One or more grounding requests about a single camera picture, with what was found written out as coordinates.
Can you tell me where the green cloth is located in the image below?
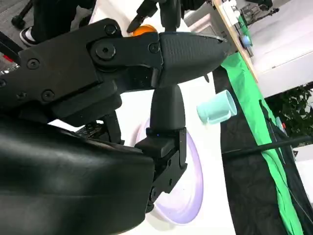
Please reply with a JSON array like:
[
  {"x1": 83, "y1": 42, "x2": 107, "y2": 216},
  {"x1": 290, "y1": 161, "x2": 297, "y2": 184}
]
[{"x1": 220, "y1": 14, "x2": 304, "y2": 235}]

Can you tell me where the wooden desk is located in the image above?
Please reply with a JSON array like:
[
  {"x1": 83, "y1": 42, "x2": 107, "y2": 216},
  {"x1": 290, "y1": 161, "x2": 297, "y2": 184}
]
[{"x1": 212, "y1": 0, "x2": 259, "y2": 83}]

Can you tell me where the person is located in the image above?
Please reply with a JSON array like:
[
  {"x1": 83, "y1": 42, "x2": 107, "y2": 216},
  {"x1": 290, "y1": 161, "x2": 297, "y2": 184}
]
[{"x1": 19, "y1": 0, "x2": 97, "y2": 47}]

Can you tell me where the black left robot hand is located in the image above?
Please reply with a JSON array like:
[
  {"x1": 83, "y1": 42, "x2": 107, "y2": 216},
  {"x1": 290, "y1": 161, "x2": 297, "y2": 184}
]
[{"x1": 126, "y1": 0, "x2": 184, "y2": 34}]

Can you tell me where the black cable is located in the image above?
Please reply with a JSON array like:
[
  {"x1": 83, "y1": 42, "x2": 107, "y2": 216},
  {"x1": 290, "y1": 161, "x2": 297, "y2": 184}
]
[{"x1": 222, "y1": 136, "x2": 313, "y2": 155}]

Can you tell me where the white power strip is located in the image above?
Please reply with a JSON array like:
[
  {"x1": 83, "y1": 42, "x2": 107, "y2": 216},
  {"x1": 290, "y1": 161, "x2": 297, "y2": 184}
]
[{"x1": 221, "y1": 0, "x2": 242, "y2": 24}]

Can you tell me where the orange and white bread roll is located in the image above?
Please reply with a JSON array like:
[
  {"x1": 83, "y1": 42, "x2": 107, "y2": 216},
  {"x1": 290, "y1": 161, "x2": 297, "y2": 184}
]
[{"x1": 132, "y1": 24, "x2": 158, "y2": 37}]

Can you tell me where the dark green plant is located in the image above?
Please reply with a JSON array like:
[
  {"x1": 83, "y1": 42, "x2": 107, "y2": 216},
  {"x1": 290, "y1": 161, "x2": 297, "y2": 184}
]
[{"x1": 265, "y1": 84, "x2": 313, "y2": 138}]

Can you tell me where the black backdrop cloth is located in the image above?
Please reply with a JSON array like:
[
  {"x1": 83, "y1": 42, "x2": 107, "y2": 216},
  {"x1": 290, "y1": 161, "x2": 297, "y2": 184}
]
[{"x1": 212, "y1": 66, "x2": 313, "y2": 235}]

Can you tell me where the lilac plate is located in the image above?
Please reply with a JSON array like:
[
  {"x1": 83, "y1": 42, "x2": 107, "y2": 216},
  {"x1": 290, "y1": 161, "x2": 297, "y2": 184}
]
[{"x1": 129, "y1": 117, "x2": 204, "y2": 225}]

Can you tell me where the pale green mug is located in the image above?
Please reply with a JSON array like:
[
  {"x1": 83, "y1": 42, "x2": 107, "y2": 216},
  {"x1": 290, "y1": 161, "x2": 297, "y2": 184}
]
[{"x1": 197, "y1": 90, "x2": 237, "y2": 125}]

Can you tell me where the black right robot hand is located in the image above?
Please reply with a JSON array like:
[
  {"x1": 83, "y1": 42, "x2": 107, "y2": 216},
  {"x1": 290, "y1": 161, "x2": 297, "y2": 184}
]
[{"x1": 0, "y1": 18, "x2": 232, "y2": 235}]

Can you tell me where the black wheeled stand leg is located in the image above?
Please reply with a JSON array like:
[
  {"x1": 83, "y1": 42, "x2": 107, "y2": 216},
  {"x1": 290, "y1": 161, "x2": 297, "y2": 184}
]
[{"x1": 11, "y1": 0, "x2": 34, "y2": 29}]

